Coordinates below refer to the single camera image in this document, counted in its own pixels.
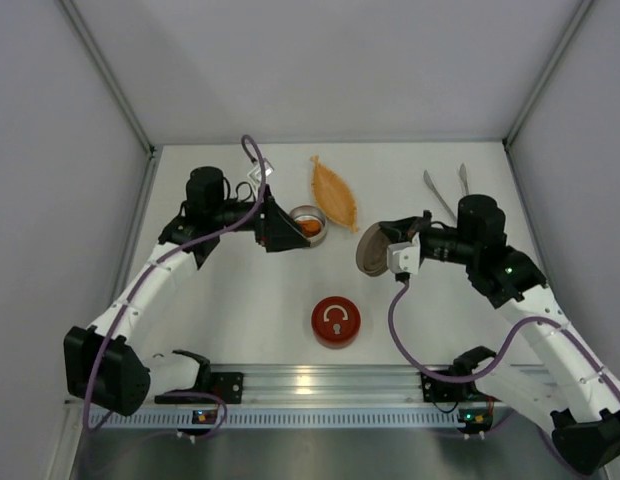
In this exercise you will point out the woven bamboo basket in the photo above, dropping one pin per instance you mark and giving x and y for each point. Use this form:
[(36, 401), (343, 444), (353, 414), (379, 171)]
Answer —
[(333, 196)]

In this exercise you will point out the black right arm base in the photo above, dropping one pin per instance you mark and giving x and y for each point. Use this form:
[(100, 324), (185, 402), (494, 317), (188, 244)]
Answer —
[(436, 391)]

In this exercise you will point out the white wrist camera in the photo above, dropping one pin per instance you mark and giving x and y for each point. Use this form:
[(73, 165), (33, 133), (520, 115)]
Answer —
[(404, 257), (255, 174)]

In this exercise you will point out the slotted grey cable duct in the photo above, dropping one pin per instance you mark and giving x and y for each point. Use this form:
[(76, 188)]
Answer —
[(262, 418)]

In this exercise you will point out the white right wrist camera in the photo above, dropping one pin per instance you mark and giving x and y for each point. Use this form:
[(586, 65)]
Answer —
[(404, 257)]

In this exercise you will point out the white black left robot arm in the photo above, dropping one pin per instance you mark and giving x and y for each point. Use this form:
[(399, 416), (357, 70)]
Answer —
[(102, 362)]

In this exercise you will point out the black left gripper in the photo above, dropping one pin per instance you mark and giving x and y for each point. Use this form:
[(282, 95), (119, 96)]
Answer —
[(263, 226)]

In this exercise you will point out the red round metal container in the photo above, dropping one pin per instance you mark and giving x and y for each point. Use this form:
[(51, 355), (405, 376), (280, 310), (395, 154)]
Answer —
[(335, 341)]

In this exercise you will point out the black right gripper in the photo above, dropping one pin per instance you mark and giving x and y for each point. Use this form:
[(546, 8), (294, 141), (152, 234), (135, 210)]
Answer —
[(415, 232)]

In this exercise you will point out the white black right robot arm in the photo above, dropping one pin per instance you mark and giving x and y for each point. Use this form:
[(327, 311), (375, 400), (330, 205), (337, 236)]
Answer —
[(544, 369)]

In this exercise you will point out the metal tongs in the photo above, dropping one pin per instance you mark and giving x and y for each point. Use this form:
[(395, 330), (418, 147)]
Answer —
[(448, 193)]

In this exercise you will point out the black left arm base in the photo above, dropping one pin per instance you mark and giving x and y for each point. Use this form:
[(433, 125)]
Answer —
[(227, 386)]

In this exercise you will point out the red round lid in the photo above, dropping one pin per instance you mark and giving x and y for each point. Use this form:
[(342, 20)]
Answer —
[(336, 315)]

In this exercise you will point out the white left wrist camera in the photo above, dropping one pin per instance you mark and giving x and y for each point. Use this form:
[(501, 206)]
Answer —
[(255, 174)]

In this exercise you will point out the grey round metal container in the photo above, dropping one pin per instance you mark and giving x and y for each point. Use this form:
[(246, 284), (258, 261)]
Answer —
[(307, 212)]

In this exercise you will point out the orange fried food piece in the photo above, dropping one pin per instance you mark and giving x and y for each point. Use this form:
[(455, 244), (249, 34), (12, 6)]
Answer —
[(310, 228)]

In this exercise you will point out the aluminium mounting rail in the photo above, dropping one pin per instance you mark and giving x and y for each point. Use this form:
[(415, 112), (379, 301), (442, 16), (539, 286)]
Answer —
[(278, 386)]

